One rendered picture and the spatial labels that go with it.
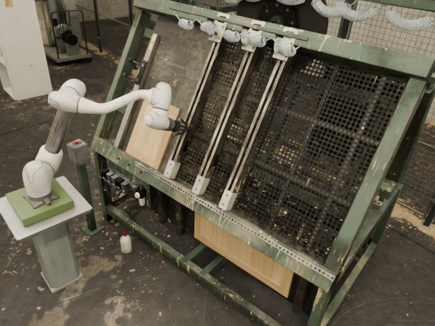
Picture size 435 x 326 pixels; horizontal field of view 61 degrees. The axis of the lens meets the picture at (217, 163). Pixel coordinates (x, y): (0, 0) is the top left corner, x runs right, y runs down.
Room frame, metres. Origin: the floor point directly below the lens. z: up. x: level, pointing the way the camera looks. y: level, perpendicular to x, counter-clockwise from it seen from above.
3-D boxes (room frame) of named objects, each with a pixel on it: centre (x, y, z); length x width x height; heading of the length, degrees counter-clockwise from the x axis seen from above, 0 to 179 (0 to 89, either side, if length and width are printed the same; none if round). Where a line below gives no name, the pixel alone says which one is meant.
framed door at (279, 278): (1.97, -0.21, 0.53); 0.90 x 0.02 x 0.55; 52
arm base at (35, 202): (1.95, 1.19, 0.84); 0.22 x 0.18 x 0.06; 49
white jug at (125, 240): (2.28, 0.75, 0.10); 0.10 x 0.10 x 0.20
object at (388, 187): (2.26, -0.94, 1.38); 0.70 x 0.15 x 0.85; 52
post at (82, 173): (2.51, 1.13, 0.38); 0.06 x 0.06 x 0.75; 52
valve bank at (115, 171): (2.30, 0.74, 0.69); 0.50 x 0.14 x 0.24; 52
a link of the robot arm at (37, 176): (1.97, 1.20, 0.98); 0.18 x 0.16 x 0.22; 3
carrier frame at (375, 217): (2.55, -0.21, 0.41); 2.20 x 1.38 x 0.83; 52
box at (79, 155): (2.51, 1.13, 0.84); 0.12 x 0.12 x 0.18; 52
